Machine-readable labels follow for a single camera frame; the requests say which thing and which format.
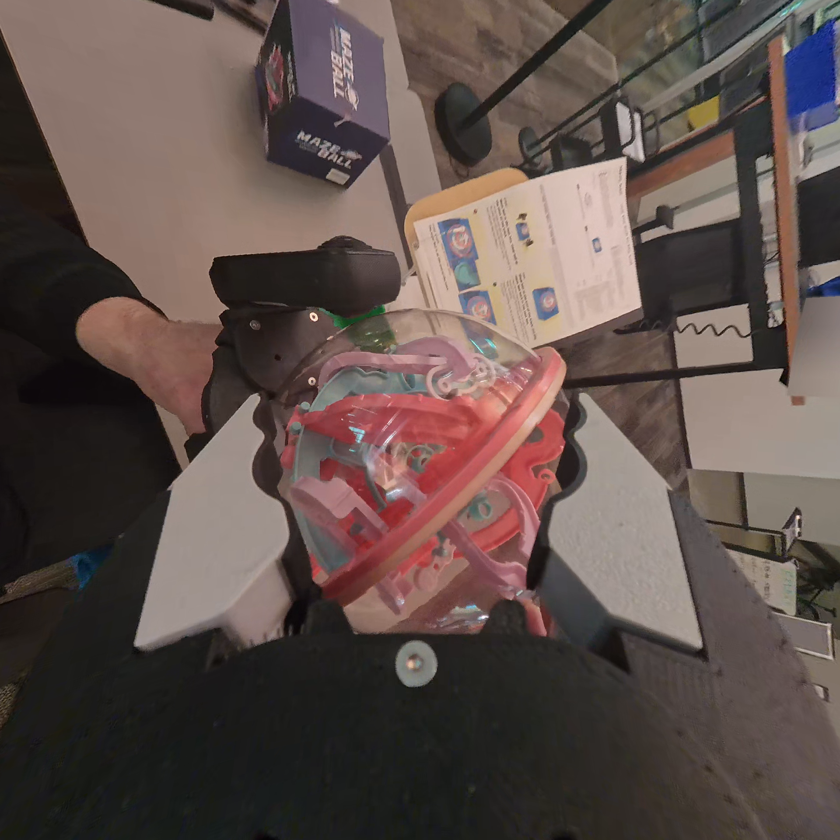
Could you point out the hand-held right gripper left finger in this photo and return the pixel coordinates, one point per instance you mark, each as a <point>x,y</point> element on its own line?
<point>210,538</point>

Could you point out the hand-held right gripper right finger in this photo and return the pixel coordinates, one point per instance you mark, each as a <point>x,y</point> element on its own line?
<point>623,538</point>

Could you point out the clear red maze ball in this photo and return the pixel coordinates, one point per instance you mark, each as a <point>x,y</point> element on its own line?
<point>420,472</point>

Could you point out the person's left hand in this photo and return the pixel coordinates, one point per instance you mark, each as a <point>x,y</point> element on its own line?
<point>151,354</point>

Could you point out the wooden tilting book stand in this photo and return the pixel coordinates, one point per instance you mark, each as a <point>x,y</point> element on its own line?
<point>446,197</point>

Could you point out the blue cardboard box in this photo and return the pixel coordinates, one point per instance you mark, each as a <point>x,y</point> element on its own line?
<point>328,79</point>

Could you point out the black pole stand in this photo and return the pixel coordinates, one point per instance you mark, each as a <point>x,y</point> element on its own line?
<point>463,128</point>

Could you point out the printed instruction sheet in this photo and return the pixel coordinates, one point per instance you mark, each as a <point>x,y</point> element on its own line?
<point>558,249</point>

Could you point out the wooden shelf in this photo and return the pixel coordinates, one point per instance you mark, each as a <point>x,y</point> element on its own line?
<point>784,229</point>

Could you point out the blue storage bin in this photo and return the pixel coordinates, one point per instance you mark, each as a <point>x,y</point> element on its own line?
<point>814,79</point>

